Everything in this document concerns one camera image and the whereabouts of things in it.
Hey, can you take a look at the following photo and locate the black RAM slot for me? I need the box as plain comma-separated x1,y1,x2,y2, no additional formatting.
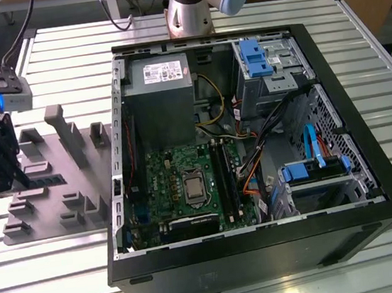
207,138,235,225

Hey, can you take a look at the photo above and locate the black graphics card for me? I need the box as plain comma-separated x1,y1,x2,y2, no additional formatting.
157,210,223,245

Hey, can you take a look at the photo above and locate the blue plastic drive latch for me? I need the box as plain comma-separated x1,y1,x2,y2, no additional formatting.
239,37,275,80

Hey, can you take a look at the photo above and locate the red black twisted wire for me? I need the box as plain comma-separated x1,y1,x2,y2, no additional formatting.
122,116,140,175

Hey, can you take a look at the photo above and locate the silver disk bay cage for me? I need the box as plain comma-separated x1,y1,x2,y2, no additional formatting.
269,77,386,217

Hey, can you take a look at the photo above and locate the orange wire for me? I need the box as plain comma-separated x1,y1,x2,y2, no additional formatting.
240,172,260,198

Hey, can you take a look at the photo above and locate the silver drive cage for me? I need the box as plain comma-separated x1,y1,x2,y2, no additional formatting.
231,31,321,122

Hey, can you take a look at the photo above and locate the yellow wire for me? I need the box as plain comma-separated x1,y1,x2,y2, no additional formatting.
189,71,229,130

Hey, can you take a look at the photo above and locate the gray parts rack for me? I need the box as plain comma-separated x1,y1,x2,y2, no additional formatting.
0,98,127,248

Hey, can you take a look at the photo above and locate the black case fan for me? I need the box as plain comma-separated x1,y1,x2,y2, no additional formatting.
115,101,150,199

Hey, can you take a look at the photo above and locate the green motherboard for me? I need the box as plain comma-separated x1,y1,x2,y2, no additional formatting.
116,134,263,251

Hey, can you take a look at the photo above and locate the black camera cable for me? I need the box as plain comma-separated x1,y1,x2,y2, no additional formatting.
0,0,44,71

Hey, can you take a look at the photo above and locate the silver CPU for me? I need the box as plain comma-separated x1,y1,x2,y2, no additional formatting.
184,176,207,199

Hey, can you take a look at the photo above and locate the hard disk in blue carrier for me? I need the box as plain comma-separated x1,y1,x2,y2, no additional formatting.
278,154,354,185

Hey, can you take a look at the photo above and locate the silver power supply unit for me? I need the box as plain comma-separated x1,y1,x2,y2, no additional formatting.
115,50,202,153

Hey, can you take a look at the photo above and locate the CPU socket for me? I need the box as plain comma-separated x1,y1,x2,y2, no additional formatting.
178,166,214,210

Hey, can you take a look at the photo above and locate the blue flat wire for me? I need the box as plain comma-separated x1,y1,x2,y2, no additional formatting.
302,122,328,171

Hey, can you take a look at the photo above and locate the black cable bundle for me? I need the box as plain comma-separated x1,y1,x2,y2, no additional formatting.
246,86,317,161

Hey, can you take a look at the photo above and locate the black PC case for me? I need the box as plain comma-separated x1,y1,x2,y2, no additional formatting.
78,11,392,293

